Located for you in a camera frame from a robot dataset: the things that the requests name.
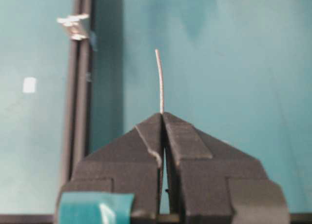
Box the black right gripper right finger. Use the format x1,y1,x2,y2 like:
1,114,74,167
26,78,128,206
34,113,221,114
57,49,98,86
163,113,290,224

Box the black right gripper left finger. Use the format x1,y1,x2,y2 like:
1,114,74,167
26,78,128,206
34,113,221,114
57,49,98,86
55,113,163,224

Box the thin white wire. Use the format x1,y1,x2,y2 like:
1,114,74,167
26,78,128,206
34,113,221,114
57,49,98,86
155,49,165,114

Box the white tape marker on table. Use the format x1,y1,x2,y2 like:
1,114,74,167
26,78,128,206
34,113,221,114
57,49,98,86
22,77,37,94

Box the black aluminium extrusion rail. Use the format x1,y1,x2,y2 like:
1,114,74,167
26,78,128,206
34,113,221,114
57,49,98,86
60,0,94,184

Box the white bracket with hole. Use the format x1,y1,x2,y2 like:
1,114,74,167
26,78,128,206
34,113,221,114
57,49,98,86
57,14,90,41

